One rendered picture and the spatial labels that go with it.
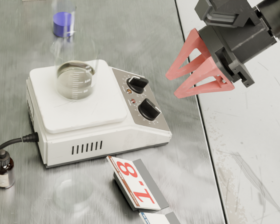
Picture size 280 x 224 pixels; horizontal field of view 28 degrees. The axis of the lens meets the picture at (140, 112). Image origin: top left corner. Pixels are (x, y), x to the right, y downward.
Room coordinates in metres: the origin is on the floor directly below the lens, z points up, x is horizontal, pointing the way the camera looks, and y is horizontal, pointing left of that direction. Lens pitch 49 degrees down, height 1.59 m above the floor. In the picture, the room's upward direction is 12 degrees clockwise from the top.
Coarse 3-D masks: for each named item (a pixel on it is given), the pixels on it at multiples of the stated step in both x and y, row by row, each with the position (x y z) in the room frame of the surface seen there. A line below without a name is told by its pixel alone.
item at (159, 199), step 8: (128, 160) 0.49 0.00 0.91; (136, 160) 0.50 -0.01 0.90; (136, 168) 0.49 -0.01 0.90; (144, 168) 0.49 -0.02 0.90; (144, 176) 0.47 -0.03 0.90; (120, 184) 0.45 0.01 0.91; (144, 184) 0.46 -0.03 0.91; (152, 184) 0.46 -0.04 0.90; (128, 192) 0.42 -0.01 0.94; (152, 192) 0.45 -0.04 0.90; (160, 192) 0.45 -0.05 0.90; (128, 200) 0.43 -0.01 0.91; (160, 200) 0.44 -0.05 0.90; (136, 208) 0.42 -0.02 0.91; (144, 208) 0.42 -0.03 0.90; (152, 208) 0.42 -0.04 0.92; (160, 208) 0.43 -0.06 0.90
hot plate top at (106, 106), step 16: (32, 80) 0.54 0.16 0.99; (48, 80) 0.55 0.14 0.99; (112, 80) 0.57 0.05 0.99; (48, 96) 0.52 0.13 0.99; (96, 96) 0.54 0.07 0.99; (112, 96) 0.54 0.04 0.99; (48, 112) 0.49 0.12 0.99; (64, 112) 0.50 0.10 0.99; (80, 112) 0.50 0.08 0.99; (96, 112) 0.51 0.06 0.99; (112, 112) 0.51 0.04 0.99; (48, 128) 0.46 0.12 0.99; (64, 128) 0.47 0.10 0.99
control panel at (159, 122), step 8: (120, 72) 0.62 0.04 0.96; (120, 80) 0.60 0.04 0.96; (120, 88) 0.58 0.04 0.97; (128, 88) 0.59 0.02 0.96; (144, 88) 0.62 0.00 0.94; (128, 96) 0.57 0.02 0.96; (136, 96) 0.59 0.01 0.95; (144, 96) 0.60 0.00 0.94; (152, 96) 0.61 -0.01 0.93; (128, 104) 0.55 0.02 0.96; (136, 104) 0.57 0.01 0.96; (136, 112) 0.55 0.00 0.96; (136, 120) 0.53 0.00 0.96; (144, 120) 0.54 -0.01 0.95; (152, 120) 0.55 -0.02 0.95; (160, 120) 0.56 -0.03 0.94; (160, 128) 0.54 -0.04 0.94; (168, 128) 0.55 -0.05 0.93
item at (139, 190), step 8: (120, 160) 0.48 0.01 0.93; (120, 168) 0.46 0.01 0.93; (128, 168) 0.47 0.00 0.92; (128, 176) 0.45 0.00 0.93; (136, 176) 0.47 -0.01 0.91; (128, 184) 0.43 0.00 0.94; (136, 184) 0.45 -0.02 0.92; (136, 192) 0.43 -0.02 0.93; (144, 192) 0.44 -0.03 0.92; (144, 200) 0.42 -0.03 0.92; (152, 200) 0.43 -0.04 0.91
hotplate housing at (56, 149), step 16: (32, 96) 0.53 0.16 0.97; (32, 112) 0.52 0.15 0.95; (128, 112) 0.54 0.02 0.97; (80, 128) 0.49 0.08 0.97; (96, 128) 0.49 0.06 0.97; (112, 128) 0.50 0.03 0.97; (128, 128) 0.51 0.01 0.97; (144, 128) 0.52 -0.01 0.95; (48, 144) 0.45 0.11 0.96; (64, 144) 0.46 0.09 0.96; (80, 144) 0.47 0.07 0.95; (96, 144) 0.49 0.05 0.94; (112, 144) 0.50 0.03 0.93; (128, 144) 0.51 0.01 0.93; (144, 144) 0.52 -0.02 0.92; (160, 144) 0.54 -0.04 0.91; (48, 160) 0.45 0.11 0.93; (64, 160) 0.46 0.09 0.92; (80, 160) 0.48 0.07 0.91
